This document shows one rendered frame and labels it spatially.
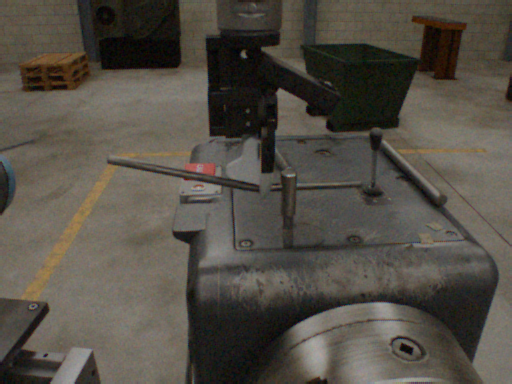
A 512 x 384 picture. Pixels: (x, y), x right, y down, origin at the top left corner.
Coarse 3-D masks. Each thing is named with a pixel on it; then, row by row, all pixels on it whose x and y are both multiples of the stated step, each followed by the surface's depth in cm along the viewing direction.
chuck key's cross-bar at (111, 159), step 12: (108, 156) 55; (132, 168) 56; (144, 168) 56; (156, 168) 56; (168, 168) 56; (204, 180) 57; (216, 180) 57; (228, 180) 58; (324, 180) 59; (336, 180) 59; (348, 180) 59; (360, 180) 59
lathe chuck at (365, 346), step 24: (336, 336) 51; (360, 336) 50; (384, 336) 49; (408, 336) 50; (432, 336) 51; (288, 360) 52; (312, 360) 49; (336, 360) 48; (360, 360) 47; (384, 360) 46; (408, 360) 46; (432, 360) 47; (456, 360) 49
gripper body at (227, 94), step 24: (216, 48) 49; (240, 48) 49; (216, 72) 52; (240, 72) 51; (216, 96) 50; (240, 96) 50; (264, 96) 51; (216, 120) 52; (240, 120) 52; (264, 120) 51
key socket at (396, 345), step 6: (396, 342) 49; (402, 342) 49; (408, 342) 49; (396, 348) 48; (402, 348) 49; (408, 348) 49; (414, 348) 48; (402, 354) 47; (408, 354) 47; (414, 354) 47; (420, 354) 48
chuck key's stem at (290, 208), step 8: (288, 176) 57; (296, 176) 58; (288, 184) 58; (296, 184) 58; (280, 192) 59; (288, 192) 58; (296, 192) 59; (280, 200) 60; (288, 200) 59; (296, 200) 60; (280, 208) 60; (288, 208) 59; (296, 208) 61; (288, 216) 60; (288, 224) 61; (288, 232) 62; (288, 240) 62
